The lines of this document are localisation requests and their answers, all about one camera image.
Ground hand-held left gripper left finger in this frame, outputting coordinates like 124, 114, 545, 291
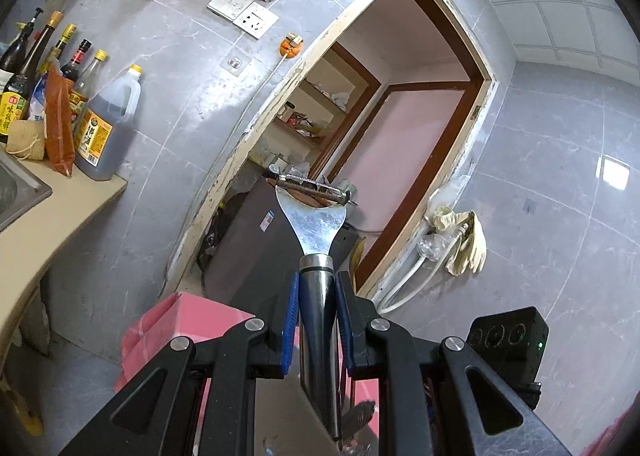
59, 270, 301, 456

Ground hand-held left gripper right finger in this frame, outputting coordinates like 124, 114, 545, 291
335, 270, 573, 456

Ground grey cabinet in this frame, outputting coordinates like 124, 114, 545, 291
204, 176, 362, 323

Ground pink checked tablecloth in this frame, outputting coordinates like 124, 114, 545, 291
113, 291, 301, 456

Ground cream rubber gloves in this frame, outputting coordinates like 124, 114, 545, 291
432, 208, 488, 277

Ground wooden shelf unit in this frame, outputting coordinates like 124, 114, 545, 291
249, 43, 382, 178

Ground beige kitchen counter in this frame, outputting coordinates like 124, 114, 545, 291
0, 145, 129, 328

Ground large cooking wine jug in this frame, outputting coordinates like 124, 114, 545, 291
73, 64, 144, 182

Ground orange-red sauce packet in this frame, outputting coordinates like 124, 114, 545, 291
43, 63, 76, 178

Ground steel sink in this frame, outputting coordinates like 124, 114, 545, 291
0, 153, 54, 232

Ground yellow-capped clear bottle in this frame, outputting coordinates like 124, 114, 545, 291
68, 49, 109, 137

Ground beige sponge block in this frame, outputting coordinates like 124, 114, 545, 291
5, 119, 47, 161

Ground blue and white bag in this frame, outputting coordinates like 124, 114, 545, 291
27, 73, 51, 125

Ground red-capped dark bottle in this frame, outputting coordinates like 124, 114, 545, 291
59, 39, 93, 82

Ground soy sauce bottle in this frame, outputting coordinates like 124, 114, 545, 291
0, 11, 64, 145

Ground gold-capped dark bottle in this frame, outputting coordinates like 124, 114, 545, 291
38, 23, 77, 76

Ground dark pump bottle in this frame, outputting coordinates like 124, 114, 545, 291
0, 7, 45, 75

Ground white hose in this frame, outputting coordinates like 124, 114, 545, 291
377, 223, 474, 315

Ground clear plastic wall bag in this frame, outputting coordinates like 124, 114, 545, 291
417, 231, 451, 262

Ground worn wooden door frame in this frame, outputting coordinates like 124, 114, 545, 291
162, 0, 501, 298

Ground orange wall plug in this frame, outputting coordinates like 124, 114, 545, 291
278, 34, 304, 59

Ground white wall socket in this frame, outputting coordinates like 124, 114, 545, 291
232, 3, 280, 41

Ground white wall switch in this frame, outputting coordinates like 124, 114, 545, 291
207, 0, 249, 17

